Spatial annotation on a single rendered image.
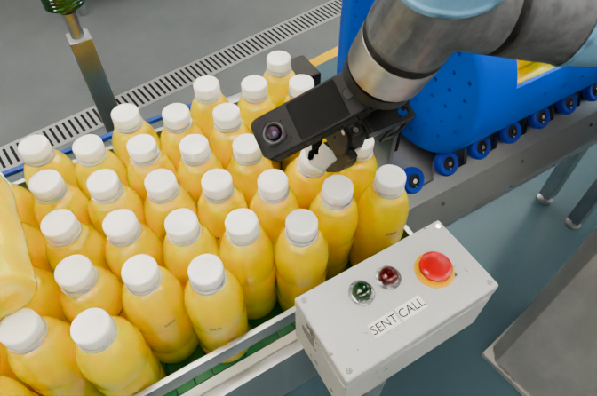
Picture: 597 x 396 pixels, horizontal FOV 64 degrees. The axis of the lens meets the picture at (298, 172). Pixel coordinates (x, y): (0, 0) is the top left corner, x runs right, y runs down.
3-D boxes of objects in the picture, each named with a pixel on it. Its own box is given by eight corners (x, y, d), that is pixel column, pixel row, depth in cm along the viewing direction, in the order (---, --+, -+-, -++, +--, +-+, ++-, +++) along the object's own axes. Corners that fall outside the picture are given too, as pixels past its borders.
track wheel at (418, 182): (422, 163, 78) (415, 162, 80) (401, 174, 77) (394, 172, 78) (429, 188, 79) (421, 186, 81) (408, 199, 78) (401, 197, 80)
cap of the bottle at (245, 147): (260, 163, 65) (259, 154, 63) (232, 162, 65) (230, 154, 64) (263, 143, 67) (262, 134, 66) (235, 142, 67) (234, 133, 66)
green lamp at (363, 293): (376, 297, 51) (377, 291, 50) (359, 306, 50) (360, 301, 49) (363, 280, 52) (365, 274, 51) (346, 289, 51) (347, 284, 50)
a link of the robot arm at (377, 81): (391, 91, 38) (342, 10, 40) (370, 118, 42) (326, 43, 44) (462, 65, 40) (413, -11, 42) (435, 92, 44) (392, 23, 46)
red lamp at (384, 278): (401, 281, 52) (403, 275, 51) (386, 290, 51) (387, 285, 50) (389, 265, 53) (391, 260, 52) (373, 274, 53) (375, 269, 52)
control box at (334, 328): (473, 321, 59) (501, 283, 52) (339, 410, 53) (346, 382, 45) (422, 260, 65) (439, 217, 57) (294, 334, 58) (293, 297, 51)
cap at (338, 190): (340, 178, 63) (342, 170, 61) (358, 200, 61) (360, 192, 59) (315, 190, 62) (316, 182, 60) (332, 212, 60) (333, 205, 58)
